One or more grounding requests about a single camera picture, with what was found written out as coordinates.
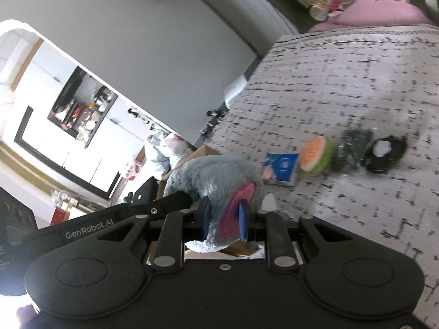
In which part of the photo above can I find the grey pink plush toy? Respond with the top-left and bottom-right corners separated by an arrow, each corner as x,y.
162,154 -> 266,254

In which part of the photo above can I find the blue tissue pack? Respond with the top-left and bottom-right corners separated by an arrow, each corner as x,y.
261,153 -> 299,186

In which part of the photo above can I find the hamburger plush toy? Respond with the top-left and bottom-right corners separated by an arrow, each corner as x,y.
298,136 -> 336,175

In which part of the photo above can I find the black white soft toy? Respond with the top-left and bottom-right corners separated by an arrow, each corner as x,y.
361,135 -> 408,174

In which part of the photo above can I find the dark packaged soft item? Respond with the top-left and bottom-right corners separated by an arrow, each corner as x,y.
330,128 -> 373,172

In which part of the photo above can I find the brown cardboard box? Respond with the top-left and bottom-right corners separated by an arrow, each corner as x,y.
145,144 -> 266,265

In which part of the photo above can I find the black dice cushion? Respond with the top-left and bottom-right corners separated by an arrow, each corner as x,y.
123,177 -> 159,206

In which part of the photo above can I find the red white plastic bag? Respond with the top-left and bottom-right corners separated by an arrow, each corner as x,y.
120,159 -> 143,180

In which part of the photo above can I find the white box on floor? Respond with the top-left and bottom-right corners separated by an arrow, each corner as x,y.
224,75 -> 248,108

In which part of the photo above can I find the kitchen shelf with items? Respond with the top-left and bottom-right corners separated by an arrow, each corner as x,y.
48,67 -> 117,148

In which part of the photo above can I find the patterned white bed sheet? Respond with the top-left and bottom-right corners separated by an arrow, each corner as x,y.
208,25 -> 438,328

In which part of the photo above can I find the paper cup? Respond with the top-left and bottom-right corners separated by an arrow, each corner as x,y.
309,0 -> 334,22

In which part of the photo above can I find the pink pillow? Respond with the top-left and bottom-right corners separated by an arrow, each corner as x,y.
309,0 -> 434,33

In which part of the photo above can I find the black camera gear on floor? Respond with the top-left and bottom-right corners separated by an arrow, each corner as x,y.
200,108 -> 229,137

